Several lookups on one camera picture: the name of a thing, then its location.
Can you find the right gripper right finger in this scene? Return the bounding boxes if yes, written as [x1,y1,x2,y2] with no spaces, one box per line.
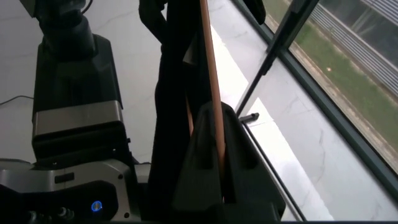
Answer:
[220,101,287,216]

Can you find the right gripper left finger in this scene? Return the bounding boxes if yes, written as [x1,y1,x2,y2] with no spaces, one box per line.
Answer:
[172,101,224,213]

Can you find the black garment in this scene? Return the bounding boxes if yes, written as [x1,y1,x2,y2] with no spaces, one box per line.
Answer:
[138,0,219,222]

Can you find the pink clothes hanger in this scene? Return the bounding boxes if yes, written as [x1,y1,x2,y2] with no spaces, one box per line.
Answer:
[185,0,227,203]

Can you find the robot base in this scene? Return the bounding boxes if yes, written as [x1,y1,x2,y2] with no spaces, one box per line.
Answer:
[0,0,152,222]

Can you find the black clothes rack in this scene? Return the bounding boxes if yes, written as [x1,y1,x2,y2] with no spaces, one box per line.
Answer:
[235,0,320,222]

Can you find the window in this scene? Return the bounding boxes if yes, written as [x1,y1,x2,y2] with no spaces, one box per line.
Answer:
[231,0,398,202]

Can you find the black cable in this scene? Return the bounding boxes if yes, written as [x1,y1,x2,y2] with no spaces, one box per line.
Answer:
[0,95,35,107]

